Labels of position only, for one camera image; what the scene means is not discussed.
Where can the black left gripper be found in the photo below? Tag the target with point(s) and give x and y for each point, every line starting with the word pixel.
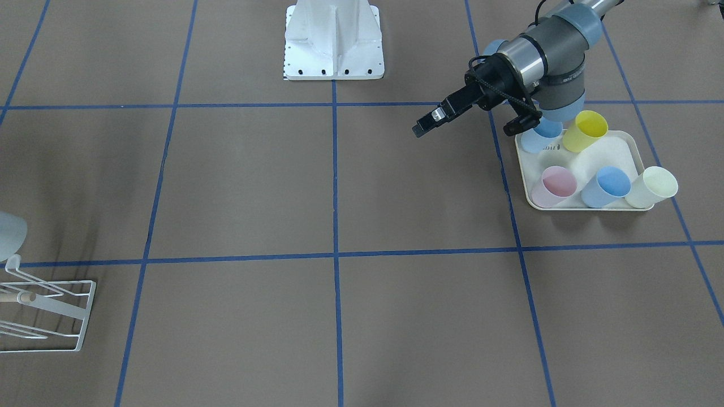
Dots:
pixel 490 81

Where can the yellow plastic cup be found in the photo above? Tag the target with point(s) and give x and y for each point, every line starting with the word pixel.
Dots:
pixel 586 129

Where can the grey plastic cup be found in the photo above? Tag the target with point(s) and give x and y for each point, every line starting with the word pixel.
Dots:
pixel 14 230

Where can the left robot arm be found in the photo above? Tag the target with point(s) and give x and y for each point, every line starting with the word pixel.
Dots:
pixel 540 72

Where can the light blue cup back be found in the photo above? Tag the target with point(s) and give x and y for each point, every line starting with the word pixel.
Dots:
pixel 539 137

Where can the light blue cup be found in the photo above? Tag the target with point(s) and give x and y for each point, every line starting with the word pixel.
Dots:
pixel 606 186
pixel 539 137

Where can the pink plastic cup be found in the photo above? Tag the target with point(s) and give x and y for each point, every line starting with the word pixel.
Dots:
pixel 555 185

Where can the light blue cup front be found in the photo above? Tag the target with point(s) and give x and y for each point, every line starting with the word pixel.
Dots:
pixel 606 186

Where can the cream white plastic cup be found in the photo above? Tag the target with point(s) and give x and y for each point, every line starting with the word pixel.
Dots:
pixel 653 185

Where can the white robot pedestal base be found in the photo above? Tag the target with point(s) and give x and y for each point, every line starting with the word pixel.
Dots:
pixel 333 40

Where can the white wire cup rack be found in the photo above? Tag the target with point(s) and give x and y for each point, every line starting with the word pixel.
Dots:
pixel 71 299

